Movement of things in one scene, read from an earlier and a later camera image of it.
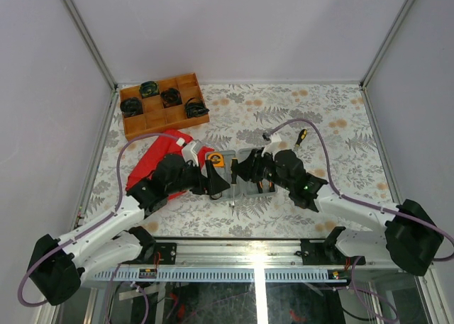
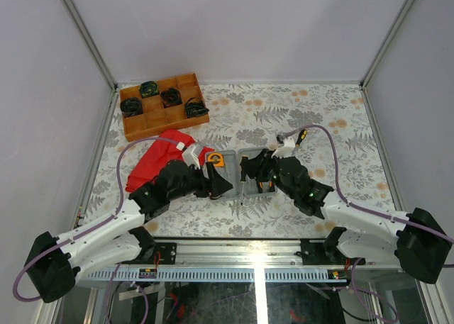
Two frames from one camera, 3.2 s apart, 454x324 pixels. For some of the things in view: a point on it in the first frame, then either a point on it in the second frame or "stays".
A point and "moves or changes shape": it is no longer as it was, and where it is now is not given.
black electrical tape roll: [214, 198] stays
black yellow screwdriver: [234, 169] moves or changes shape
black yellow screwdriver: [303, 134] stays
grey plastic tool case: [244, 189] stays
